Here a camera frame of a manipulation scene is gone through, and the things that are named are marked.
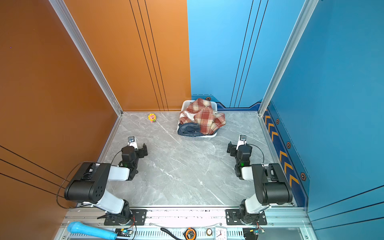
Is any small round brass object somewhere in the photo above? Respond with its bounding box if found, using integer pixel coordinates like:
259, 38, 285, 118
206, 229, 213, 236

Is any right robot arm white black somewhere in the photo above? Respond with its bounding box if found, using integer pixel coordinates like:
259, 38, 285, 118
226, 141, 293, 226

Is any small green circuit board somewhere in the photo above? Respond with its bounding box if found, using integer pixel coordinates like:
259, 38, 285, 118
115, 228, 134, 238

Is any small white clock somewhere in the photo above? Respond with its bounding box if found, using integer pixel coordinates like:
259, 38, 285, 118
215, 227, 228, 240

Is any blue microphone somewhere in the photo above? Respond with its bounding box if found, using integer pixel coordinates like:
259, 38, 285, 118
67, 222, 118, 240

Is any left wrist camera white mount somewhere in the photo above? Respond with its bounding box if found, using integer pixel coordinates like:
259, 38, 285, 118
128, 136, 138, 149

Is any aluminium front rail frame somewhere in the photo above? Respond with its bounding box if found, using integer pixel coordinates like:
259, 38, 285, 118
55, 206, 317, 240

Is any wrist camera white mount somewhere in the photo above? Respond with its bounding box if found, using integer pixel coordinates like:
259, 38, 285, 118
236, 135, 247, 150
128, 136, 138, 149

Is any red plaid skirt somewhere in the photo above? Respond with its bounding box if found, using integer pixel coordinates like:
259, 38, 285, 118
179, 99, 226, 136

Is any white plastic laundry basket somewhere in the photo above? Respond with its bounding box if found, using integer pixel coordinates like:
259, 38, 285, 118
181, 100, 218, 141

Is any dark blue denim skirt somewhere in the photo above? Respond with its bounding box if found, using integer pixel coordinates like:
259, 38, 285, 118
178, 123, 203, 137

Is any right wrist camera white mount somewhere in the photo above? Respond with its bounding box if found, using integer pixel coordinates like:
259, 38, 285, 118
236, 135, 247, 150

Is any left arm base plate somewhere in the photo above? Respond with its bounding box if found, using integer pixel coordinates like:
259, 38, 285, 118
104, 209, 148, 226

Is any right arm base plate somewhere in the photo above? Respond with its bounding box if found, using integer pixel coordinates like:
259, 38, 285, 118
225, 209, 268, 226

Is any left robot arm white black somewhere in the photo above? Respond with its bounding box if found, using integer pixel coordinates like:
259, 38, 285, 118
64, 143, 148, 226

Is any yellow flower pink bear toy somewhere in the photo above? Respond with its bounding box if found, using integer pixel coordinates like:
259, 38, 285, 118
148, 114, 157, 123

